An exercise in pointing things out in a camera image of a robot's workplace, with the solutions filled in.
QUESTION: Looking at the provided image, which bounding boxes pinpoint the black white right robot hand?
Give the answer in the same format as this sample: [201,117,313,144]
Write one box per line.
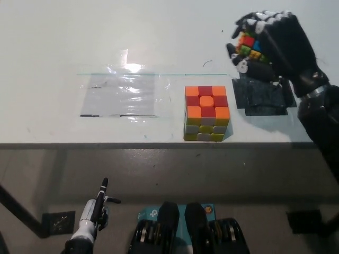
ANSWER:
[226,10,331,98]

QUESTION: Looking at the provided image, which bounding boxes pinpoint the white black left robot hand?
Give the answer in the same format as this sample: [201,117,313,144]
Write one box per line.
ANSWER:
[78,177,122,235]

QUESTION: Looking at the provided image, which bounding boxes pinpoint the small studded multicolour cube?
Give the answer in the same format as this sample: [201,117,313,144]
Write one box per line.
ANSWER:
[236,30,269,64]

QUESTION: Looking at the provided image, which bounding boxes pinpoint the teal robot top panel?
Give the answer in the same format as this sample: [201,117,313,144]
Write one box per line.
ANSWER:
[136,203,216,243]

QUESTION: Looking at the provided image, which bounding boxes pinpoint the large orange red puzzle cube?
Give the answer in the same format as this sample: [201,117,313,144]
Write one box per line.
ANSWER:
[183,85,231,142]

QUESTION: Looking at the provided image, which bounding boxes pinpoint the black square floor marker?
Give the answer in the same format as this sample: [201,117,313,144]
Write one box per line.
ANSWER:
[41,211,76,236]

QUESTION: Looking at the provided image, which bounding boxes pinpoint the black square mat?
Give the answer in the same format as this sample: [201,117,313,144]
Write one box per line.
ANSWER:
[231,76,297,116]

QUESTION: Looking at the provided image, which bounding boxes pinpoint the black diagonal table leg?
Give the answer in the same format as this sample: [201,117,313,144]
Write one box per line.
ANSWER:
[0,183,45,239]

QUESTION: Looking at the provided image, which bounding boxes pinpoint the clear plastic sheet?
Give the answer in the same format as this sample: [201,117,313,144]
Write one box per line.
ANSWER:
[79,73,159,118]

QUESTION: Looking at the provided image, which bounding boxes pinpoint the clear plastic film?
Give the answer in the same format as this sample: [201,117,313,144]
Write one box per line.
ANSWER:
[76,49,173,123]

